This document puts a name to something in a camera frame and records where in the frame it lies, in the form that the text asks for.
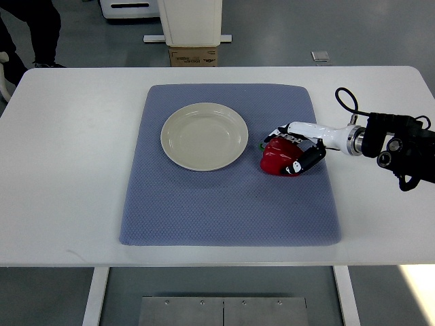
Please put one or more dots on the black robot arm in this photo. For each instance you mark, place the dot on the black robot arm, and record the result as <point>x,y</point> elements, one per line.
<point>400,143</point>

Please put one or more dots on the white machine base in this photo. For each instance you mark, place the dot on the white machine base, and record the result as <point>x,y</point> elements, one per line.
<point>112,9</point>

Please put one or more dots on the cream round plate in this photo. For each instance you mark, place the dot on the cream round plate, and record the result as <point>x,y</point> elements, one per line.
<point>204,136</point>

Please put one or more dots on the white table leg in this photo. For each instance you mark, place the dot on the white table leg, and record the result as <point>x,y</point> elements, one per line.
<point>96,296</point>
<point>349,310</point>

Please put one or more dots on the white right table leg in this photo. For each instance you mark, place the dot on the white right table leg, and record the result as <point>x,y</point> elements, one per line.
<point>349,310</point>

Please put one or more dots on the small grey floor tile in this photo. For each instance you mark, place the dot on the small grey floor tile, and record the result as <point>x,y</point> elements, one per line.
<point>320,56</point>

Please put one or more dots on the red bell pepper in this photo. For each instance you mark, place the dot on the red bell pepper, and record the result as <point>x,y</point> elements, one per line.
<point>279,156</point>

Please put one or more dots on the white left table leg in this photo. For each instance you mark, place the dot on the white left table leg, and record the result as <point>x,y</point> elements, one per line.
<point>96,296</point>

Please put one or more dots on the brown cardboard box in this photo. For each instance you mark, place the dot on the brown cardboard box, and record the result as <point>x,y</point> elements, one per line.
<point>193,57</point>

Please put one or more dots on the blue textured mat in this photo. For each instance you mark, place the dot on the blue textured mat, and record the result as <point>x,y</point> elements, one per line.
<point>238,205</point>

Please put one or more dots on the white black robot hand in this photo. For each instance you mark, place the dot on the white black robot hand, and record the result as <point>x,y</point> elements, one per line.
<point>315,139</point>

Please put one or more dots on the white pedestal column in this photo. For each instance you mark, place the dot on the white pedestal column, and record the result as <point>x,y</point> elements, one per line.
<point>190,24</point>

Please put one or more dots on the person in black trousers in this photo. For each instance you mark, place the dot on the person in black trousers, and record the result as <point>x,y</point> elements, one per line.
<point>44,23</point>

